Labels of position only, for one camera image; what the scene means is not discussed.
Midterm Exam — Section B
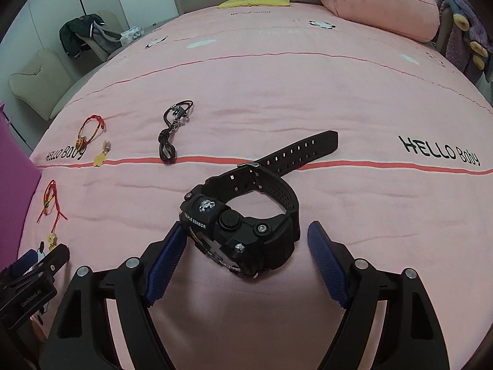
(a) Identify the tissue packet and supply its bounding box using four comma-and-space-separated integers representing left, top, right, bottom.
119, 26, 144, 45

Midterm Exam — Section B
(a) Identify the red string bracelet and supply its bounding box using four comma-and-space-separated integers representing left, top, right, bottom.
36, 179, 68, 224

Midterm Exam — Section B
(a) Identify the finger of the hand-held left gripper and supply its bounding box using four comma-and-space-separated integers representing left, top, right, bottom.
0, 250, 39, 278
36, 244, 71, 276

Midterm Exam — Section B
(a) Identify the yellow pillow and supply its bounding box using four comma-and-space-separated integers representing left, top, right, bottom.
218, 0, 290, 9

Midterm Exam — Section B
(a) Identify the red bracelet with gold charm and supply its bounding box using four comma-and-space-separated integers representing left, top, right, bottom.
76, 113, 108, 151

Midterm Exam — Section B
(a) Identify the pink printed bedsheet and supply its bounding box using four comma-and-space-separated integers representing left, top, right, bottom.
17, 2, 493, 370

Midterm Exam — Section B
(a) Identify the folded pink quilt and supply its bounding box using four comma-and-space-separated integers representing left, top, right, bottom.
319, 0, 440, 43

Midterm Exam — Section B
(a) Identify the black wrist watch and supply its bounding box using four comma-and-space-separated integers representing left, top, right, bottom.
179, 130, 340, 280

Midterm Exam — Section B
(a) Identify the dark green jacket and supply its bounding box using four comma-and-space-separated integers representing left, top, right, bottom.
59, 14, 106, 59

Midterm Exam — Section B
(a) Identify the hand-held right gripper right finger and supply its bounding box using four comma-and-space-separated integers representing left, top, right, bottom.
307, 220, 447, 370

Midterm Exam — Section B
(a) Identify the beige chair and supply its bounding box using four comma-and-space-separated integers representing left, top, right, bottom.
8, 49, 74, 122
90, 10, 155, 62

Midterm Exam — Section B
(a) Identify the purple fleece robe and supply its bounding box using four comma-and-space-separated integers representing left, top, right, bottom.
437, 0, 493, 85

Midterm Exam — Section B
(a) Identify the black cord bracelet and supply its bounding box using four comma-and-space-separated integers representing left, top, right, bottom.
158, 99, 194, 164

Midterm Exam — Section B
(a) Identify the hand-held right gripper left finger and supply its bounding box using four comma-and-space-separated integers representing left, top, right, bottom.
45, 224, 189, 370

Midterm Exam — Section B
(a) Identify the grey garment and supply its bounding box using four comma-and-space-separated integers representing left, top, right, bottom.
90, 23, 124, 47

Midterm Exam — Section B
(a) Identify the purple plastic tub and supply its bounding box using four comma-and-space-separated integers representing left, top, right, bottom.
0, 100, 42, 274

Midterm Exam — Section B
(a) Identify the white wardrobe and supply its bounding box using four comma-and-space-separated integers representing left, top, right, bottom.
0, 0, 181, 85

